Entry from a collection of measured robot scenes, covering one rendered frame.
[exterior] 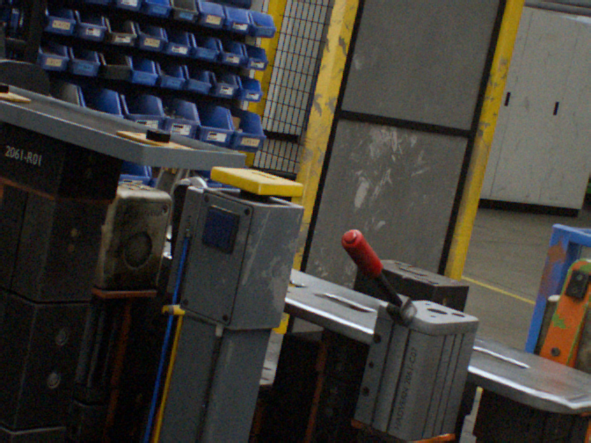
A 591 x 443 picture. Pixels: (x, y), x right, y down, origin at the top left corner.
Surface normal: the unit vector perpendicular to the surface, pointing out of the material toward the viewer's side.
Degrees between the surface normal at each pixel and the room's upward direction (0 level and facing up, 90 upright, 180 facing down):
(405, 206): 90
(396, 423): 90
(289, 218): 90
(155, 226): 90
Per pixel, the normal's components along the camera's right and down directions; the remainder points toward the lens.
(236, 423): 0.76, 0.25
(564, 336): -0.57, -0.22
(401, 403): -0.62, -0.02
